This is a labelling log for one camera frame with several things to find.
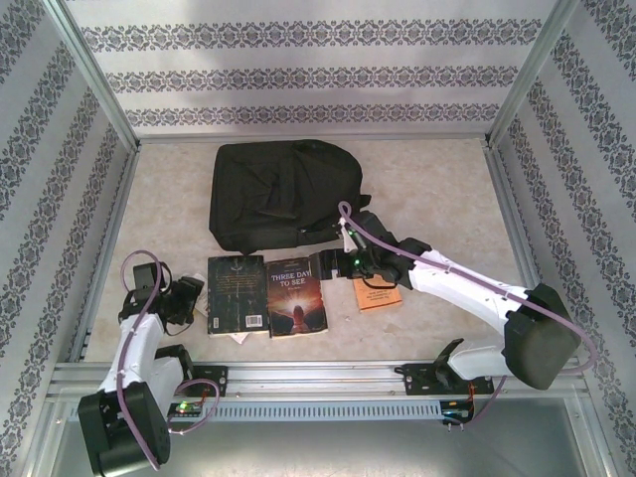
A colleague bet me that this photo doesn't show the Three Days to See book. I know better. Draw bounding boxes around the Three Days to See book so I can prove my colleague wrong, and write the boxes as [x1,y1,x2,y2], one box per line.
[265,257,329,339]

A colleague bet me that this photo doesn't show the aluminium side rail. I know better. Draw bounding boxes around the aluminium side rail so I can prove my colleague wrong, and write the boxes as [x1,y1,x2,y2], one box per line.
[69,146,143,363]
[484,146,567,360]

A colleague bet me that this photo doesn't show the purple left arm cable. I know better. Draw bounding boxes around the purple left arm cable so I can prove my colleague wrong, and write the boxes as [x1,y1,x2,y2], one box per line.
[117,249,223,471]

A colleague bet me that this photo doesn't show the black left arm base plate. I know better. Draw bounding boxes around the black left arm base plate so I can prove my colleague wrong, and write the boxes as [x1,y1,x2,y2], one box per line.
[186,365,231,398]

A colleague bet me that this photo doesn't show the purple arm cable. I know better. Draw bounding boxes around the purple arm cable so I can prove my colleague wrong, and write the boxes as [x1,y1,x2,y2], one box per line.
[117,249,223,471]
[337,201,600,428]

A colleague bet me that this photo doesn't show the grey slotted cable duct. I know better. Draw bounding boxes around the grey slotted cable duct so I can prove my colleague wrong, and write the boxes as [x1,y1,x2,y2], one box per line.
[163,399,443,423]

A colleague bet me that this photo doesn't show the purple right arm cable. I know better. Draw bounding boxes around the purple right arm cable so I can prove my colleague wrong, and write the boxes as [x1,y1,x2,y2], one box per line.
[337,201,600,428]

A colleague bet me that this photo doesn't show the aluminium frame post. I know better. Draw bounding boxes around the aluminium frame post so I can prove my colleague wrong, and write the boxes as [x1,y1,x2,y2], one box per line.
[484,0,580,148]
[42,0,143,150]

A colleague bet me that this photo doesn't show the aluminium mounting rail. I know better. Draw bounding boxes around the aluminium mounting rail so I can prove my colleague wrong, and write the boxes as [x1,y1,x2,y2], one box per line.
[47,361,590,398]

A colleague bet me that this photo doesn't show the right controller board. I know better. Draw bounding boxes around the right controller board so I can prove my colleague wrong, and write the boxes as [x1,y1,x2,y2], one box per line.
[441,399,476,426]

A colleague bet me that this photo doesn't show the black backpack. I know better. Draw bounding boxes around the black backpack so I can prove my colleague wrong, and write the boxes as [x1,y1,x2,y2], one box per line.
[208,139,373,257]

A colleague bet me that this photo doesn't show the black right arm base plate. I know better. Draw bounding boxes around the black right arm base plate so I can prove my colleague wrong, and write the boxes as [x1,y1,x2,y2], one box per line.
[401,361,496,398]

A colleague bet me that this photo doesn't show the dark book with barcode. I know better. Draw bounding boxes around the dark book with barcode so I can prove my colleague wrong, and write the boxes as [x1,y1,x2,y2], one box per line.
[206,254,267,339]

